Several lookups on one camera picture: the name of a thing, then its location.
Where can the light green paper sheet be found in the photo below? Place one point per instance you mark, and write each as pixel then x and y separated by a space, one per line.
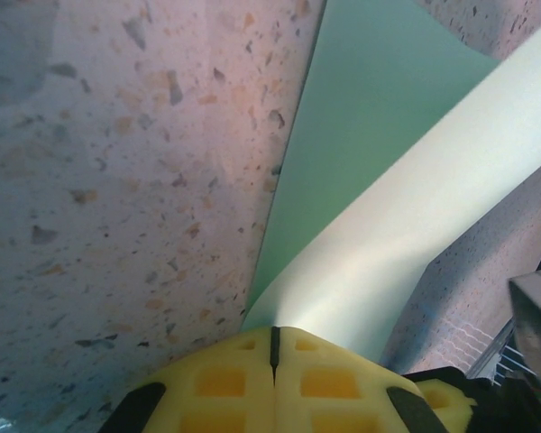
pixel 365 135

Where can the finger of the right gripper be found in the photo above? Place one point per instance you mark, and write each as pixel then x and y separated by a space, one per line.
pixel 455 406

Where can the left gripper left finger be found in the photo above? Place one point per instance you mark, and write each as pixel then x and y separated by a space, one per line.
pixel 216 383

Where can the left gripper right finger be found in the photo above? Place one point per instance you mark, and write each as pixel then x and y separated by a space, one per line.
pixel 333 383

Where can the long aluminium mounting rail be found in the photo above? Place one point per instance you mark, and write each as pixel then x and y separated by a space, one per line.
pixel 532 306

